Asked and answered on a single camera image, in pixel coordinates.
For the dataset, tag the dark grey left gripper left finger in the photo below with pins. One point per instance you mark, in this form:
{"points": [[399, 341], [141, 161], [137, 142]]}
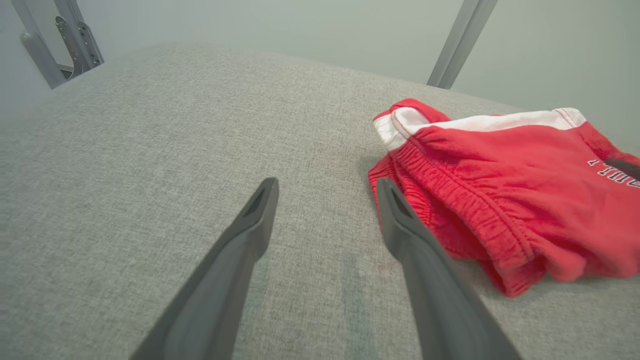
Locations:
{"points": [[220, 295]]}

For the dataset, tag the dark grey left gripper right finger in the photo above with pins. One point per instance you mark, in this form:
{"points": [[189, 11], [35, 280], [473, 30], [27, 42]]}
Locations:
{"points": [[440, 300]]}

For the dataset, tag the red white sports shorts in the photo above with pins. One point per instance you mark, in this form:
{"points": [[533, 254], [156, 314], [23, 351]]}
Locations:
{"points": [[500, 200]]}

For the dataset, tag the grey fabric sofa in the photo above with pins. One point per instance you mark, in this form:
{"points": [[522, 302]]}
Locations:
{"points": [[150, 150]]}

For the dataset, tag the grey metal partition post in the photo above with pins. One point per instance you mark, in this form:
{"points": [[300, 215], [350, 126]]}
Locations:
{"points": [[460, 45]]}

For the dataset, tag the grey metal bracket frame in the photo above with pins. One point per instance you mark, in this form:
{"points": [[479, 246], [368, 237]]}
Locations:
{"points": [[37, 55]]}

